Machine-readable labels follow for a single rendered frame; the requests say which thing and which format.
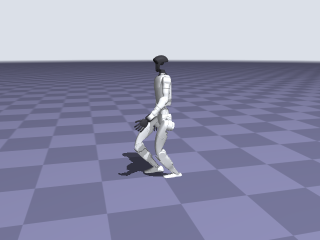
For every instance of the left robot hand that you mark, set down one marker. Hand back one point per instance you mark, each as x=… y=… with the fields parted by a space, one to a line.
x=143 y=123

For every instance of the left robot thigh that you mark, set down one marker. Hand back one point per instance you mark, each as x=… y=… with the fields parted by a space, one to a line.
x=161 y=135

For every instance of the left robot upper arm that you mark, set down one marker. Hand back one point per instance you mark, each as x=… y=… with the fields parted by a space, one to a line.
x=166 y=82

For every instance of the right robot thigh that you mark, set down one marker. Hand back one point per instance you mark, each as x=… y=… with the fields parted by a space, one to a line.
x=139 y=145

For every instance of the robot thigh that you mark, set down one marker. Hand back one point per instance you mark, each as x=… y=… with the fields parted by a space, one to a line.
x=139 y=145
x=161 y=135

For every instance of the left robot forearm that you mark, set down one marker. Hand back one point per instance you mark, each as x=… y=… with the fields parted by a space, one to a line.
x=158 y=108

